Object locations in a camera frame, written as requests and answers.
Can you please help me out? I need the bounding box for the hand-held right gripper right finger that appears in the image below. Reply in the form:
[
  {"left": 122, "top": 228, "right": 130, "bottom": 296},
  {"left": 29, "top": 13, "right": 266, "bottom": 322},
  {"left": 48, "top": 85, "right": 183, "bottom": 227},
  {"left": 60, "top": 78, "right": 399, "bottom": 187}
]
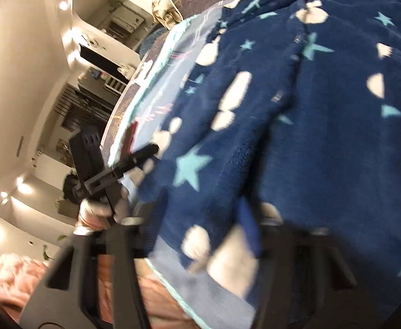
[{"left": 255, "top": 222, "right": 359, "bottom": 329}]

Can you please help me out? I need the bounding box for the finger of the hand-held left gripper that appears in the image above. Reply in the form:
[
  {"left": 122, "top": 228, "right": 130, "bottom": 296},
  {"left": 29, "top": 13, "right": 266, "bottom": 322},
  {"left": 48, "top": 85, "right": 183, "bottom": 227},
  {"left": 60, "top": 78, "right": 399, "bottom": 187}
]
[{"left": 83, "top": 143, "right": 160, "bottom": 198}]

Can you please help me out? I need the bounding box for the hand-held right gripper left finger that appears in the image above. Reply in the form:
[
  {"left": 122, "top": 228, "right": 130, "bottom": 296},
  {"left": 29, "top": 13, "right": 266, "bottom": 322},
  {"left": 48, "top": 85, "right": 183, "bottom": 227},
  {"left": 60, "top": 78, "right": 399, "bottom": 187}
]
[{"left": 20, "top": 217, "right": 152, "bottom": 329}]

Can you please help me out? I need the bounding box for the navy star print fleece garment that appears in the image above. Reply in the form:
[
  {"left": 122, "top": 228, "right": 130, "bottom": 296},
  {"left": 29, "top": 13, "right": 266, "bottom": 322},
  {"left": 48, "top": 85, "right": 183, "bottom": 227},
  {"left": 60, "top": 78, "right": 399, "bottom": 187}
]
[{"left": 132, "top": 0, "right": 401, "bottom": 302}]

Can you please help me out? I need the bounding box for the person's left hand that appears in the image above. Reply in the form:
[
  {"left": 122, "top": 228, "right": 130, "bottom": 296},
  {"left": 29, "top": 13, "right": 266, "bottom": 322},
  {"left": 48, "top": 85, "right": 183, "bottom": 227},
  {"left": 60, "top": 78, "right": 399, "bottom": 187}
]
[{"left": 78, "top": 197, "right": 131, "bottom": 232}]

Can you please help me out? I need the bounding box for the green plant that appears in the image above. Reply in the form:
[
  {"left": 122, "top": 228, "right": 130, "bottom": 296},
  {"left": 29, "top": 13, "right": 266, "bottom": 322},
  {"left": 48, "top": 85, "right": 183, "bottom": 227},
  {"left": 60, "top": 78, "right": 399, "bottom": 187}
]
[{"left": 41, "top": 234, "right": 69, "bottom": 261}]

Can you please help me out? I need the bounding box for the blue-grey striped blanket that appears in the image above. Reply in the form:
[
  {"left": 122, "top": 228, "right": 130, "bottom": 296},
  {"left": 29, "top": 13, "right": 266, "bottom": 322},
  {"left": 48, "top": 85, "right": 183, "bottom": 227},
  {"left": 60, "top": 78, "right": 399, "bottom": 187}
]
[{"left": 108, "top": 5, "right": 259, "bottom": 329}]

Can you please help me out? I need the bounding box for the black television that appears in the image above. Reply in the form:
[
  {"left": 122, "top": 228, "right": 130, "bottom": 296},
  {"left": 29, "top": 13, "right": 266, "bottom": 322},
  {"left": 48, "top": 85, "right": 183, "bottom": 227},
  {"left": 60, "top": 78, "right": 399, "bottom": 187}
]
[{"left": 78, "top": 44, "right": 141, "bottom": 74}]

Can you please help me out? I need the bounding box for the pink blanket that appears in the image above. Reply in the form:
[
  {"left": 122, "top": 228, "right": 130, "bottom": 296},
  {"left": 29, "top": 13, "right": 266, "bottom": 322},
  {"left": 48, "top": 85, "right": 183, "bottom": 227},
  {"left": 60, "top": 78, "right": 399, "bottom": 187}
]
[{"left": 0, "top": 252, "right": 194, "bottom": 329}]

